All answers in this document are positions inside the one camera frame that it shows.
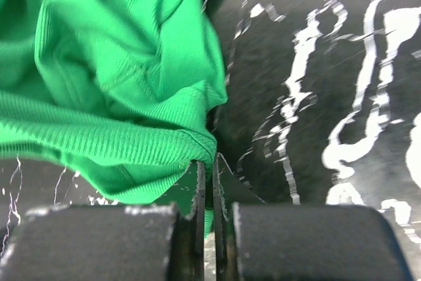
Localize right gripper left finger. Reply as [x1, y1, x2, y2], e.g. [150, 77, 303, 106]
[1, 161, 205, 280]

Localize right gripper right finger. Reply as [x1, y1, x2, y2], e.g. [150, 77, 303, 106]
[212, 155, 412, 280]

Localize green tank top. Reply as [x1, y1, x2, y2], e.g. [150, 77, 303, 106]
[0, 0, 230, 239]

